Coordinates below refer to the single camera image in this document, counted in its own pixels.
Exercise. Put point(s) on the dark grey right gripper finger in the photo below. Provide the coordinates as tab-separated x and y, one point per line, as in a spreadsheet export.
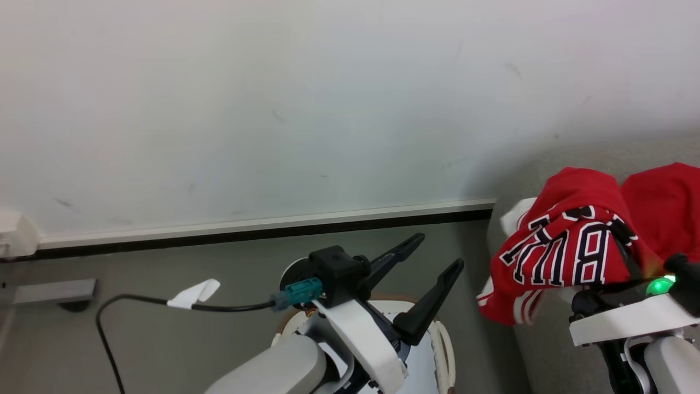
629	253

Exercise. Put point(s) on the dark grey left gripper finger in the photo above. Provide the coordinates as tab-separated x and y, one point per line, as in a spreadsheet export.
432	301
392	256

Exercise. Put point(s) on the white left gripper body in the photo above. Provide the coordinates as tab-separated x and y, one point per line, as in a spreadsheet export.
367	345

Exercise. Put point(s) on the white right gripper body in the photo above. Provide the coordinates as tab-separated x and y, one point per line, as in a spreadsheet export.
623	317

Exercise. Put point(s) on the red jersey clothing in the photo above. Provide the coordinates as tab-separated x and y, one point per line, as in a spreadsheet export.
574	241

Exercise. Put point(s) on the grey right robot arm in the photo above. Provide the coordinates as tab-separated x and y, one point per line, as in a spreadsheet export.
674	366

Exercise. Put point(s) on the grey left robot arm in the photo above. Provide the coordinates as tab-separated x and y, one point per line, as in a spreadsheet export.
273	368

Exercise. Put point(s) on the grey fabric sofa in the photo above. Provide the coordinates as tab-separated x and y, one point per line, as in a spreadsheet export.
541	361

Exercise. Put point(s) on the white plastic laundry basket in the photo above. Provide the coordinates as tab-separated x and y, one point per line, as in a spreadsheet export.
444	350

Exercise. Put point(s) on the white and black baseboard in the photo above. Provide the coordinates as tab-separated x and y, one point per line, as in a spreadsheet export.
262	227

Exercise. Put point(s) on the black round foot pad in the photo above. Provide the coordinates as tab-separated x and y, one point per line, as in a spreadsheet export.
73	305

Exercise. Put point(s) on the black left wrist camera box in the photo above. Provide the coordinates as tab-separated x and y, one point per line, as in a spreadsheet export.
338	273

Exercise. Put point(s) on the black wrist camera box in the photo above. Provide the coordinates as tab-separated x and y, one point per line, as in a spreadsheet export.
338	273
686	284

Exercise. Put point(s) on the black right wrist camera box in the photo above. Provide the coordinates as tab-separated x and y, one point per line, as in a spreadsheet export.
686	284

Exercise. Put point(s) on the white wall socket box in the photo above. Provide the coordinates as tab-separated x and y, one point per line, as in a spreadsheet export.
16	234

